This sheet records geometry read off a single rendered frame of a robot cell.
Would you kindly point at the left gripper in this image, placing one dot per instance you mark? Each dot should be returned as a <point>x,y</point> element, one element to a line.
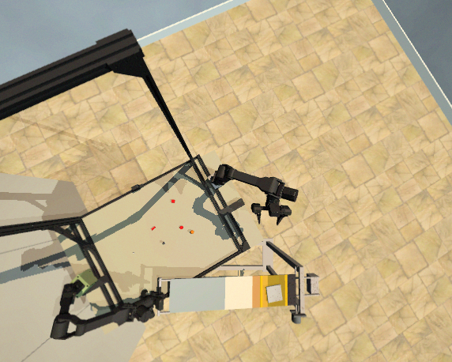
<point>256,208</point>

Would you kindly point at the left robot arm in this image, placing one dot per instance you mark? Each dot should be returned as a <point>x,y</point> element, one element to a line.
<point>269,185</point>

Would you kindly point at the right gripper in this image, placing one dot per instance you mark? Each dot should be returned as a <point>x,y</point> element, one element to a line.
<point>153,299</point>

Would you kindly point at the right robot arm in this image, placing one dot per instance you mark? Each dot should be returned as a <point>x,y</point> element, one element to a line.
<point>119,314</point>

